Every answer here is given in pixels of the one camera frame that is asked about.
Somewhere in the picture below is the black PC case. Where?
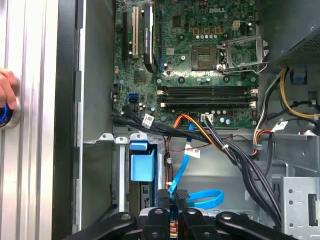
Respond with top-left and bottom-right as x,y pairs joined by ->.
51,0 -> 320,240

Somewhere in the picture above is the white expansion slot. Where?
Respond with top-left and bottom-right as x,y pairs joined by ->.
132,6 -> 140,59

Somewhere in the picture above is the small blue plastic clip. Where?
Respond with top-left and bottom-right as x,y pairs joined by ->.
292,71 -> 307,84

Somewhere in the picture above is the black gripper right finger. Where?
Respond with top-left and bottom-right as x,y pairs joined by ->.
174,189 -> 298,240

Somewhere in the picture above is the person's bare hand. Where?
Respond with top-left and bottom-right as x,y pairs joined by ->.
0,66 -> 23,111

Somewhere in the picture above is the red orange wire bundle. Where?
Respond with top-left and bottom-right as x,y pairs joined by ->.
252,128 -> 273,157

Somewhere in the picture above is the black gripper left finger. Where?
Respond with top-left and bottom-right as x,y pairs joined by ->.
64,189 -> 171,240

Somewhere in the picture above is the grey metal disk bay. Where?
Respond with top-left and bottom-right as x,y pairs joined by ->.
113,133 -> 166,213
82,133 -> 121,216

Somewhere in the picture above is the black expansion slot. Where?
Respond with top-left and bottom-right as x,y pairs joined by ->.
122,11 -> 130,65

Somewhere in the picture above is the blue flat data wire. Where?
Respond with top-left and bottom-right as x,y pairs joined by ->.
166,122 -> 225,208

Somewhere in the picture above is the hard disk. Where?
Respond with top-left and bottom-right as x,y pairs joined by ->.
128,139 -> 161,211

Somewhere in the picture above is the round black blue-ringed tool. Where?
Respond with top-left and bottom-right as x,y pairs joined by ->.
0,98 -> 22,130

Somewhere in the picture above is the black RAM slot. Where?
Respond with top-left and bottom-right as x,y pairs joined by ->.
159,97 -> 258,109
156,86 -> 258,97

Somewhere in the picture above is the metal socket cover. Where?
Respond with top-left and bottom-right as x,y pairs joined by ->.
221,34 -> 270,70

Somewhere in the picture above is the green motherboard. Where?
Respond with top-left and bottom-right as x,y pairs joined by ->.
111,0 -> 261,130

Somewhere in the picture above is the grey white wire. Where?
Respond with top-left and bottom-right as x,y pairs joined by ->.
253,72 -> 285,133

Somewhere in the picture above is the thin red wire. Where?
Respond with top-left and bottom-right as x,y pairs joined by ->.
163,134 -> 253,191

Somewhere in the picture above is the yellow black wire bundle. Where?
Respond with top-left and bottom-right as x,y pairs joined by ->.
279,67 -> 320,118

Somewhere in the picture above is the grey Dell power supply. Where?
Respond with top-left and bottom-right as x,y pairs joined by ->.
258,0 -> 320,73

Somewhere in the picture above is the black cable bundle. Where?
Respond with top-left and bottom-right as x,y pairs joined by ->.
112,104 -> 283,231

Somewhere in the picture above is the black graphics card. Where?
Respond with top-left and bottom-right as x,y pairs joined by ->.
142,2 -> 158,73

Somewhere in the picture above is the orange yellow wire bundle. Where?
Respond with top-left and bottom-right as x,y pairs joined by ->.
173,114 -> 225,152

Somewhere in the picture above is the CPU socket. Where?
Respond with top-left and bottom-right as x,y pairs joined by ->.
191,45 -> 218,71

